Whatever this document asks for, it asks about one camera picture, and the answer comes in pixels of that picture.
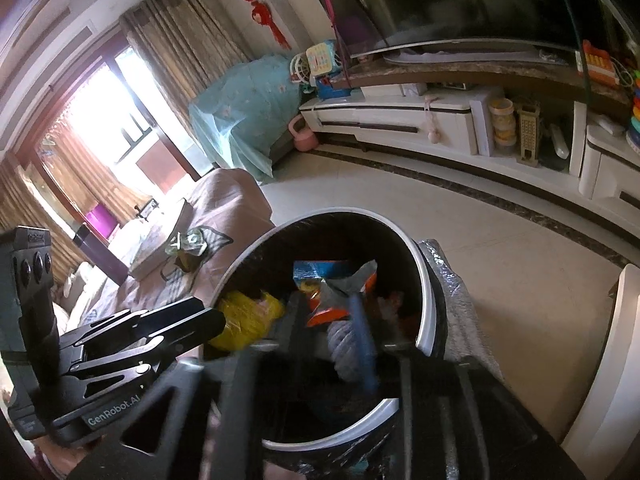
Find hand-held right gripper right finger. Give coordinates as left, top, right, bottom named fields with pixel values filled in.
left=349, top=295, right=576, bottom=480

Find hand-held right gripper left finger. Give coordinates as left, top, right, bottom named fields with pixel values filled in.
left=120, top=291, right=311, bottom=480

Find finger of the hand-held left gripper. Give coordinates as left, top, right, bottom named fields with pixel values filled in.
left=72, top=308, right=226, bottom=378
left=60, top=297, right=206, bottom=348

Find white foam net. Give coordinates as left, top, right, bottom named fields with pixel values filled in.
left=326, top=319, right=372, bottom=387

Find yellow plastic bag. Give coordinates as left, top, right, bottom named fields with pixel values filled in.
left=209, top=289, right=287, bottom=352

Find orange and blue snack packet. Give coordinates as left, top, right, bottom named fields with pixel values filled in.
left=292, top=259, right=379, bottom=329

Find black bin with white rim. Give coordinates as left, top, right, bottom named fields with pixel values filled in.
left=210, top=210, right=448, bottom=463

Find person's left forearm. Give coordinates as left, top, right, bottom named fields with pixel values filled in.
left=30, top=437, right=128, bottom=480

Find purple thermos bottle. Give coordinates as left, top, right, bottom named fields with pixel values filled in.
left=72, top=225, right=132, bottom=287

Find white flat box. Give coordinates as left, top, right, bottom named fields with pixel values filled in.
left=126, top=199, right=195, bottom=279

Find green foil packet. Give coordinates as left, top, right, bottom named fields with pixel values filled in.
left=167, top=229, right=209, bottom=261

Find purple box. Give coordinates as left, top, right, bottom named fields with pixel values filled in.
left=83, top=203, right=119, bottom=242

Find brown patterned curtain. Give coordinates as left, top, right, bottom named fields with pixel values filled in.
left=120, top=0, right=257, bottom=128
left=0, top=157, right=78, bottom=286

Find pink kettlebell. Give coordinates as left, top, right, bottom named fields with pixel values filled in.
left=289, top=113, right=318, bottom=152

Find teal cover cloth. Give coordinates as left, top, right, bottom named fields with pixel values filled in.
left=188, top=52, right=307, bottom=184

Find white television cabinet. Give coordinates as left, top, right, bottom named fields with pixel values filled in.
left=298, top=52, right=640, bottom=212

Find pink hanging tag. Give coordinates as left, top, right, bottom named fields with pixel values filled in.
left=424, top=94, right=441, bottom=146

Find white side cabinet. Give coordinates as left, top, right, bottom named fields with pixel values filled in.
left=559, top=264, right=640, bottom=462

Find colourful toy pile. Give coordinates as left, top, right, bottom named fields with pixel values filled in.
left=289, top=41, right=362, bottom=102

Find stacked yellow containers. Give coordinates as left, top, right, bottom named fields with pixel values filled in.
left=488, top=97, right=516, bottom=149

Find beige grater toy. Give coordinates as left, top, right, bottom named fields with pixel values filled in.
left=515, top=100, right=543, bottom=169

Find white remote control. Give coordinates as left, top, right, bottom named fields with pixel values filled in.
left=547, top=124, right=572, bottom=160

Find red hanging decoration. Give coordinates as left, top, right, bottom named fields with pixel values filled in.
left=215, top=0, right=292, bottom=52

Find rainbow stacking rings toy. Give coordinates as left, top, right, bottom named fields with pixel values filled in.
left=626, top=70, right=640, bottom=152

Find orange toy keyboard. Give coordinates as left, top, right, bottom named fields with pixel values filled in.
left=574, top=39, right=632, bottom=94

